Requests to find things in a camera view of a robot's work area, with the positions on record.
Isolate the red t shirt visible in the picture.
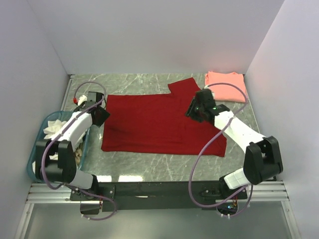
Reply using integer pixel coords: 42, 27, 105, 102
101, 78, 220, 155

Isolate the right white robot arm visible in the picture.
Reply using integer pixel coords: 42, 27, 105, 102
186, 89, 283, 200

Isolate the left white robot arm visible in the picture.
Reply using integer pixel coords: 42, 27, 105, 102
34, 92, 110, 200

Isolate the folded pink t shirt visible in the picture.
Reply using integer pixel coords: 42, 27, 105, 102
204, 71, 247, 103

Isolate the teal plastic basket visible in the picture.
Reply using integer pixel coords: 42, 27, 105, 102
26, 111, 92, 184

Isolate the white cloth in basket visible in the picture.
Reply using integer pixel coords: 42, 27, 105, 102
43, 119, 86, 166

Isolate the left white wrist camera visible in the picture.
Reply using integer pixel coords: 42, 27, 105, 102
73, 95, 87, 106

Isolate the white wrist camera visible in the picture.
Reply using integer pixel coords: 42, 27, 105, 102
73, 95, 87, 106
203, 86, 216, 100

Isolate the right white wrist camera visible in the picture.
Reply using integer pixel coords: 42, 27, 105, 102
203, 86, 216, 100

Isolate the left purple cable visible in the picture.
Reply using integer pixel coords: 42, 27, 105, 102
39, 81, 118, 222

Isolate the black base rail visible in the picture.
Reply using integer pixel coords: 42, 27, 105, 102
69, 180, 249, 216

